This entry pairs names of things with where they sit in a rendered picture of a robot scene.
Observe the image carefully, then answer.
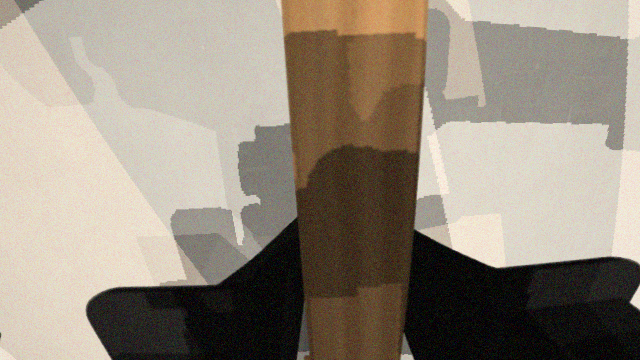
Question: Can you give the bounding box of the brown wooden board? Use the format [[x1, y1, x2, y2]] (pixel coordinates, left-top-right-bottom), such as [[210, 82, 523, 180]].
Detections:
[[281, 0, 429, 360]]

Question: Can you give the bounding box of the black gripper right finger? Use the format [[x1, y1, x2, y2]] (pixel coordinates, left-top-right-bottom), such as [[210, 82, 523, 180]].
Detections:
[[404, 229, 640, 360]]

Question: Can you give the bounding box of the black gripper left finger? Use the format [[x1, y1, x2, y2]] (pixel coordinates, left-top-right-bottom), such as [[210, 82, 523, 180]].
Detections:
[[85, 217, 304, 360]]

